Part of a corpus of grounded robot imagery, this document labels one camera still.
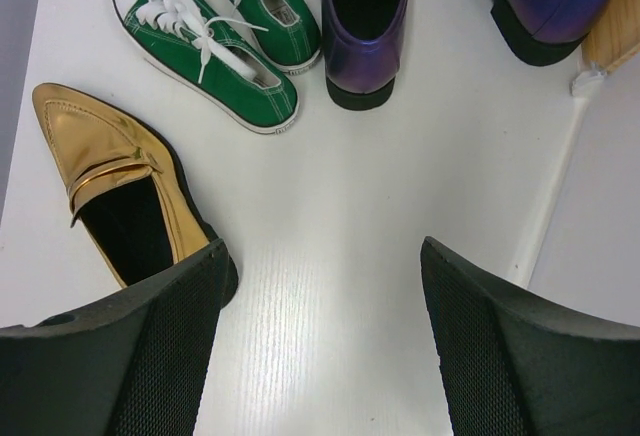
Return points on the green sneaker lower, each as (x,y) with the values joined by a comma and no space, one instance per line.
(190,42)

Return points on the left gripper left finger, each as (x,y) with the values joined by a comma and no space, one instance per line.
(132,363)

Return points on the green sneaker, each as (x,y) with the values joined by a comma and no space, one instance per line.
(285,31)
(190,42)

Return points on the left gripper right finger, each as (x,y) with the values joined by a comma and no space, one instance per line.
(514,363)

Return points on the wooden shoe cabinet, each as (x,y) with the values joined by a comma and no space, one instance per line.
(613,41)

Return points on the green sneaker upper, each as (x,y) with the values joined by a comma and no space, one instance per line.
(285,31)

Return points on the white cabinet door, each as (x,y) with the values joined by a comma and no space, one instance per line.
(589,258)

